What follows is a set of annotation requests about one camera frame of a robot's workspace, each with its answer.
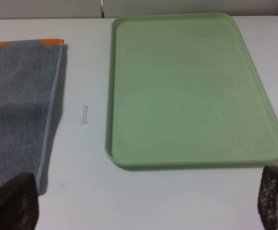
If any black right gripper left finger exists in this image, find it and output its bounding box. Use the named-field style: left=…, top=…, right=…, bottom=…
left=0, top=172, right=39, bottom=230

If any grey towel with orange stripes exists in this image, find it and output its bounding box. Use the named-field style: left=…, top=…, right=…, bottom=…
left=0, top=39, right=64, bottom=189

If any white tape strip near tray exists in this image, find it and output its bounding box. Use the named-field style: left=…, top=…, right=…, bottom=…
left=80, top=105, right=88, bottom=125

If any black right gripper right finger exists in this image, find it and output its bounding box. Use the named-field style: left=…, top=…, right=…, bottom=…
left=257, top=165, right=278, bottom=230

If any light green plastic tray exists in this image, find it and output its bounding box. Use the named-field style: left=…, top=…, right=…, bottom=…
left=105, top=13, right=278, bottom=167

